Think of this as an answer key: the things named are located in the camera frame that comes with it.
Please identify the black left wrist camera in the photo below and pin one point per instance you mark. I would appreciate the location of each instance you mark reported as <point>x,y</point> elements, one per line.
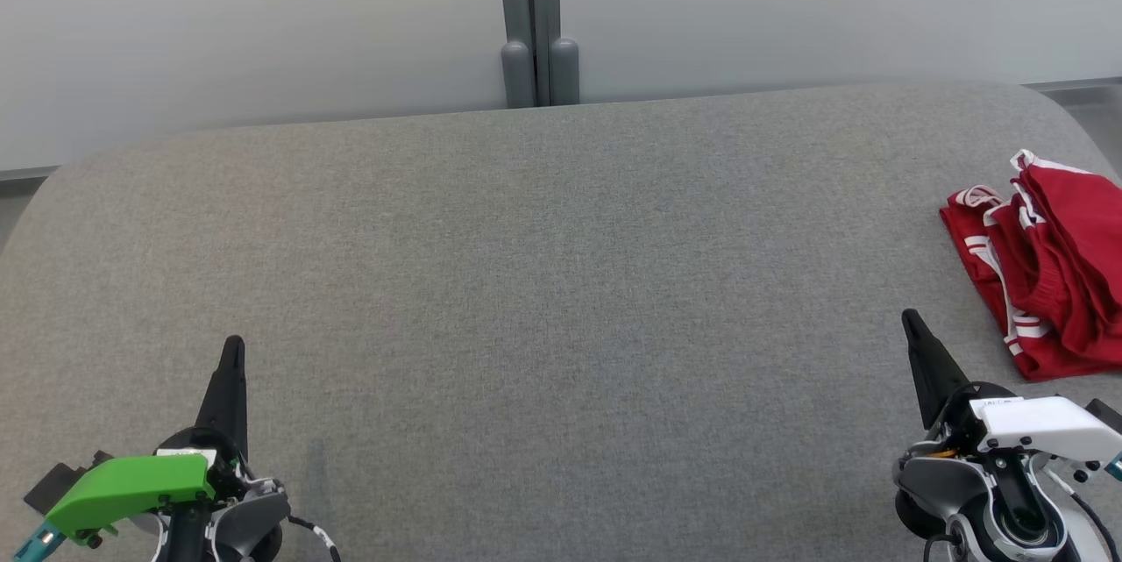
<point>48,483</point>

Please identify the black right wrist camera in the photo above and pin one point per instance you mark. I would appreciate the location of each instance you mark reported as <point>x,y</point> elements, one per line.
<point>1106,415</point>

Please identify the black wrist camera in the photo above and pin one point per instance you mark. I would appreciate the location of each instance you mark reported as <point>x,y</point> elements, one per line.
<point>48,483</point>
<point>1106,415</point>

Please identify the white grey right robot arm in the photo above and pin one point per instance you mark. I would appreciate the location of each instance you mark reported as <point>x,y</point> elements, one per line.
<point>929,479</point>

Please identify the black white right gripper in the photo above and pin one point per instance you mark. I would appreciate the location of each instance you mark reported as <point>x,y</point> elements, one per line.
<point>1043,426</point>

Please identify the red garment white hem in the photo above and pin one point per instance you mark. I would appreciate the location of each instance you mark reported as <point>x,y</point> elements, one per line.
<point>1078,229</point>

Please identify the red jersey striped trim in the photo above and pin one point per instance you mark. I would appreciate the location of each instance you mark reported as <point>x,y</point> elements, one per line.
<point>973,251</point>

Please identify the grey partition post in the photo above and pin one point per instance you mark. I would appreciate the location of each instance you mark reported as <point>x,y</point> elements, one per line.
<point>545,1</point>
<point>513,1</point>

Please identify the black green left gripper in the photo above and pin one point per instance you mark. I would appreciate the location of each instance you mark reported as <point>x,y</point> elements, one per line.
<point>131,487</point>

